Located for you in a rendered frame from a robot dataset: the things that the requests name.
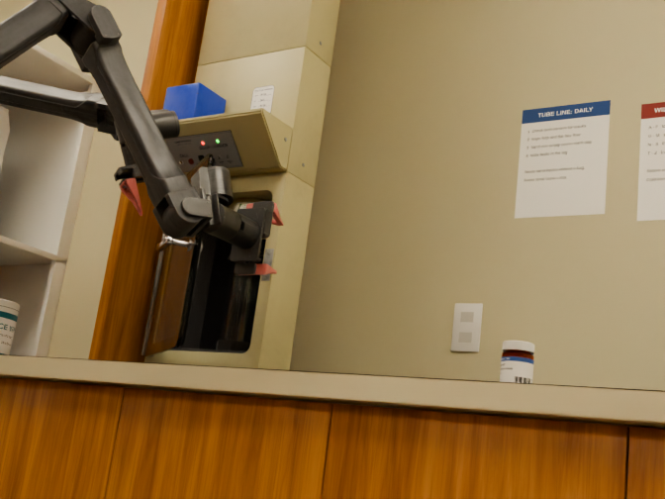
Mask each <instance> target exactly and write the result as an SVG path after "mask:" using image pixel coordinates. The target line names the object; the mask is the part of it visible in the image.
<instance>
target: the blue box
mask: <svg viewBox="0 0 665 499"><path fill-rule="evenodd" d="M164 99H165V100H164V105H163V109H166V110H169V111H174V112H175V113H176V115H177V117H178V120H181V119H188V118H196V117H203V116H210V115H217V114H224V113H225V107H226V99H224V98H223V97H221V96H220V95H218V94H217V93H215V92H214V91H212V90H211V89H209V88H208V87H206V86H205V85H203V84H202V83H200V82H197V83H191V84H185V85H179V86H173V87H168V88H167V89H166V95H165V98H164Z"/></svg>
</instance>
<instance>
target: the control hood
mask: <svg viewBox="0 0 665 499"><path fill-rule="evenodd" d="M179 126H180V133H179V136H178V137H183V136H191V135H198V134H206V133H214V132H221V131H228V130H231V131H232V134H233V137H234V140H235V143H236V146H237V150H238V153H239V156H240V159H241V162H242V165H243V166H242V167H232V168H228V170H229V171H230V176H233V175H244V174H254V173H264V172H275V171H285V170H286V169H287V163H288V156H289V149H290V143H291V137H292V130H293V129H292V128H291V127H289V126H288V125H286V124H285V123H283V122H282V121H280V120H279V119H278V118H276V117H275V116H273V115H272V114H270V113H269V112H267V111H266V110H265V109H263V108H258V109H251V110H244V111H237V112H230V113H224V114H217V115H210V116H203V117H196V118H188V119H181V120H179Z"/></svg>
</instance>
